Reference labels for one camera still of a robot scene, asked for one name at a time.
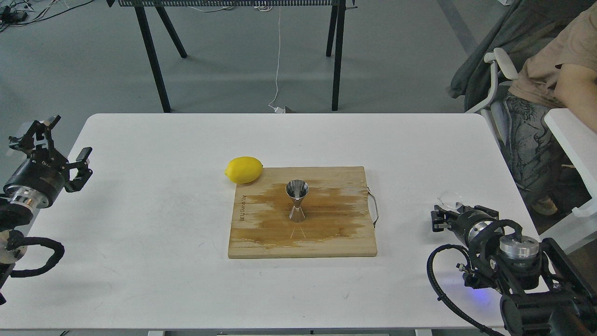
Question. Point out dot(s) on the black metal table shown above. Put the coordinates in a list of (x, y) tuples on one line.
[(192, 30)]

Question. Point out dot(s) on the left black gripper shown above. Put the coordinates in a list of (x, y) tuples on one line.
[(42, 172)]

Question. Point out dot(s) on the white office chair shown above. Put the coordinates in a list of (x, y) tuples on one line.
[(484, 78)]

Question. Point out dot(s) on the wooden cutting board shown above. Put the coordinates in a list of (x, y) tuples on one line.
[(337, 218)]

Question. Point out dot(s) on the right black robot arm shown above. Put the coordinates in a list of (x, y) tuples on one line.
[(542, 293)]

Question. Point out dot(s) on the clear glass measuring cup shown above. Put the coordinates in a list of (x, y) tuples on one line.
[(450, 201)]

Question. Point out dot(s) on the yellow lemon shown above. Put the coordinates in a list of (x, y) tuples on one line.
[(244, 169)]

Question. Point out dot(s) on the steel double jigger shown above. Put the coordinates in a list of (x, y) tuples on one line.
[(297, 190)]

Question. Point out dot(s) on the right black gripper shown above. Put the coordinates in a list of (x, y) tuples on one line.
[(467, 225)]

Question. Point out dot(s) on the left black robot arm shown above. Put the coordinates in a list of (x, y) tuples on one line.
[(14, 244)]

